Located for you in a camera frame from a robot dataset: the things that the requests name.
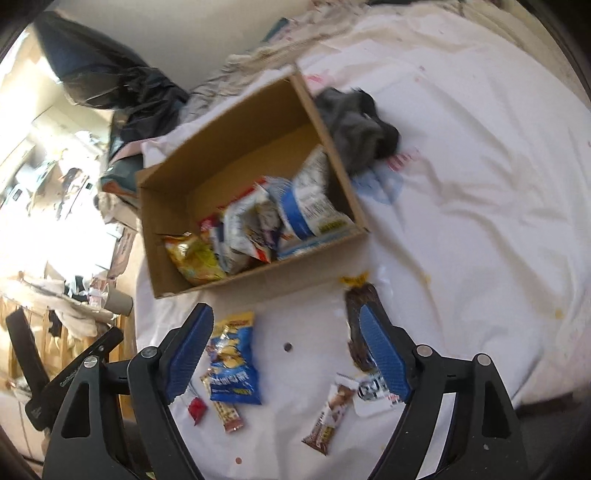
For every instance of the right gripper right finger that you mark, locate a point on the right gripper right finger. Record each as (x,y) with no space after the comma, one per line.
(484,440)

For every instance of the blue white snack bag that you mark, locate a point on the blue white snack bag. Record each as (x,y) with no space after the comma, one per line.
(307,217)

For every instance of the orange cheese crisps bag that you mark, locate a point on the orange cheese crisps bag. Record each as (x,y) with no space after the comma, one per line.
(193,258)

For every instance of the white yellow snack packet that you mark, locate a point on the white yellow snack packet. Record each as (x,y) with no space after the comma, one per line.
(251,225)

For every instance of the yellow blue cartoon snack bag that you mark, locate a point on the yellow blue cartoon snack bag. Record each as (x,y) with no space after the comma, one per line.
(232,376)

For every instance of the white black snack packet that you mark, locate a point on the white black snack packet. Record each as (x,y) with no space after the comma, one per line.
(372,396)

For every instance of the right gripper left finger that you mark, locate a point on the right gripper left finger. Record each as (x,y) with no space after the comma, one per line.
(88,439)

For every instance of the brown cardboard box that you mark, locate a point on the brown cardboard box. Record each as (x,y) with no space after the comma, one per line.
(268,132)

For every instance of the grey crumpled cloth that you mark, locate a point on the grey crumpled cloth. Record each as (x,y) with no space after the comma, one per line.
(360,135)

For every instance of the crumpled beige blanket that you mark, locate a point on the crumpled beige blanket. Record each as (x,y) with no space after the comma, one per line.
(287,40)

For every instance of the black plastic garbage bag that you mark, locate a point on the black plastic garbage bag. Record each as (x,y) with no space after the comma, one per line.
(100,73)

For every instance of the red sweet rice cake packet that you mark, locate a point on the red sweet rice cake packet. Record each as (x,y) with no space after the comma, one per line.
(210,228)

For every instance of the brown white chocolate bar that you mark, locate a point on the brown white chocolate bar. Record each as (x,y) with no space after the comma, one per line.
(330,417)

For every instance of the white bed sheet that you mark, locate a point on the white bed sheet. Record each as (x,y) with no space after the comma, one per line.
(479,242)

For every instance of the beige wafer snack bar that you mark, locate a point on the beige wafer snack bar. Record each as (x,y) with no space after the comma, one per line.
(227,413)

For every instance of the grey waste bin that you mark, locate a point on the grey waste bin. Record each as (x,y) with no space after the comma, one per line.
(117,302)

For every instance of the small red candy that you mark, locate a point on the small red candy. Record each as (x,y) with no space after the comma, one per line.
(196,409)

